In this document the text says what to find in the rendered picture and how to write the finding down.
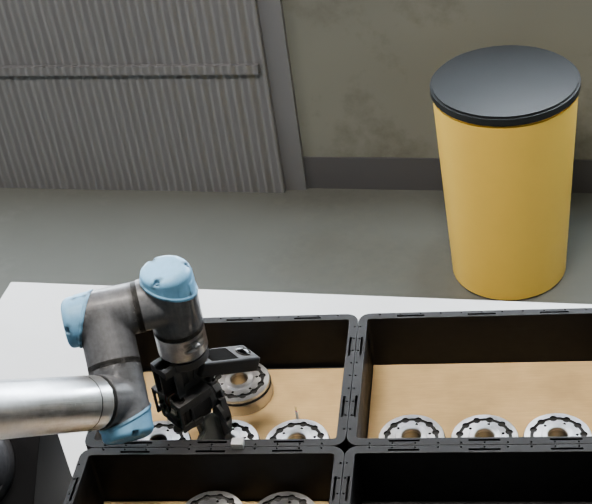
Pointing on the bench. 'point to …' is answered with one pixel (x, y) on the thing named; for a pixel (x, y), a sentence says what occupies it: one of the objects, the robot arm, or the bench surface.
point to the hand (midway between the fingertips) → (216, 437)
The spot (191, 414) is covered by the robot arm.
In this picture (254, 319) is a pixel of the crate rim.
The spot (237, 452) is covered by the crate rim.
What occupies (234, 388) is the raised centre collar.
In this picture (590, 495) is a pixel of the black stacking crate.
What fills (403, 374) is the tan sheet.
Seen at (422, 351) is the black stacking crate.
